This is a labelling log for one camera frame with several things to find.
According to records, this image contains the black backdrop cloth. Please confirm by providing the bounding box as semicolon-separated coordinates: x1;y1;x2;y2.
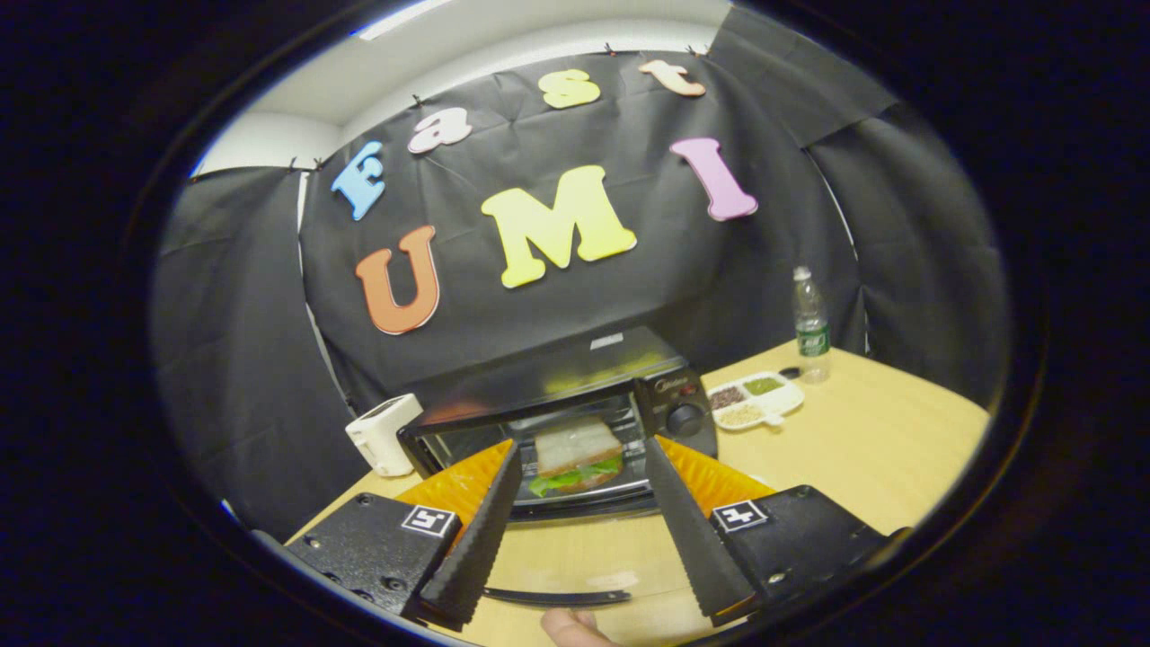
148;4;1012;540

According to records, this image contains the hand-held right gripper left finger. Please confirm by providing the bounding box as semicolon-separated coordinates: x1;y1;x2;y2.
286;439;524;630

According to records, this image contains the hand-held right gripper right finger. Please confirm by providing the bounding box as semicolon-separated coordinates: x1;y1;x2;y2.
645;435;899;627

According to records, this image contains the white divided dish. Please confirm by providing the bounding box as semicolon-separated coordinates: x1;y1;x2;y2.
707;371;806;432

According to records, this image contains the sandwich with lettuce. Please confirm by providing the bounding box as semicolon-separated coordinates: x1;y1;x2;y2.
528;417;625;498

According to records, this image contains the black electric oven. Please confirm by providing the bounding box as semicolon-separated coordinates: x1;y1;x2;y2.
397;325;720;608

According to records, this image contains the white toaster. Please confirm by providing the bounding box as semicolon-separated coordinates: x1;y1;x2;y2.
345;393;425;477

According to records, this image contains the clear plastic water bottle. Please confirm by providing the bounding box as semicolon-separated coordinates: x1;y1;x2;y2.
792;265;833;386

